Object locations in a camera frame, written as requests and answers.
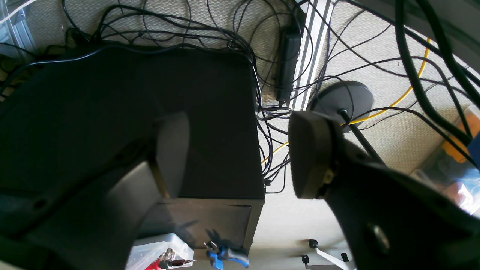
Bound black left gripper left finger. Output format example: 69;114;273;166
1;112;190;270

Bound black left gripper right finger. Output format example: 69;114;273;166
288;111;479;270

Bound clear plastic parts box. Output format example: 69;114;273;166
125;233;194;270

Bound black cabinet box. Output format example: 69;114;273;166
1;48;265;252

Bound round black stand base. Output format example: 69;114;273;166
310;81;374;135

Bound black power adapter brick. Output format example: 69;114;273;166
274;25;302;103

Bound blue handled pliers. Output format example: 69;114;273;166
204;241;250;270

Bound yellow cable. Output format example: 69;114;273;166
261;37;431;165

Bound aluminium frame rail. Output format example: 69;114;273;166
288;0;335;111

